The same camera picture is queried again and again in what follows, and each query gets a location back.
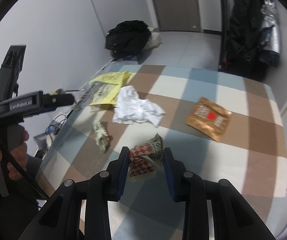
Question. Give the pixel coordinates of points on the white tissue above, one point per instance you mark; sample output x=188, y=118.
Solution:
x=133, y=107

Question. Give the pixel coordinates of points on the green crumpled wrapper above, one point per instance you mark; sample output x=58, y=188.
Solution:
x=101, y=135

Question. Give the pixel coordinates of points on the red checked wrapper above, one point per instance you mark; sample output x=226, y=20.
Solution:
x=143, y=161

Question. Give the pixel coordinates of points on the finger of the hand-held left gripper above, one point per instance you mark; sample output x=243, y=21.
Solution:
x=58, y=100

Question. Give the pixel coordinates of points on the yellow packet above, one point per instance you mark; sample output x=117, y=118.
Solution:
x=111, y=77
x=106, y=95

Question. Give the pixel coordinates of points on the brown packet with red heart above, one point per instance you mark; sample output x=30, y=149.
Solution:
x=206, y=120

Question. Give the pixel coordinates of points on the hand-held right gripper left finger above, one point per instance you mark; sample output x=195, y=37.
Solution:
x=123, y=172

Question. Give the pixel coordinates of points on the grey door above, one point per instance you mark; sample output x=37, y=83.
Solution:
x=173, y=5

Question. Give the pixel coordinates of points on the silver folding umbrella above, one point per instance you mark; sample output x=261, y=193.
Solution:
x=271, y=37

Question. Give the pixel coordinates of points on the black clothes pile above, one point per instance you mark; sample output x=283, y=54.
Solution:
x=128, y=38

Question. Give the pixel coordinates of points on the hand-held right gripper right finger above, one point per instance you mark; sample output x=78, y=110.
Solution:
x=169, y=176

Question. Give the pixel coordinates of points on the black jacket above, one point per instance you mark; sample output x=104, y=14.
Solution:
x=243, y=30

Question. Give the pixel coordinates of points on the beige bag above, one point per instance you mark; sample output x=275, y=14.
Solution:
x=154, y=41

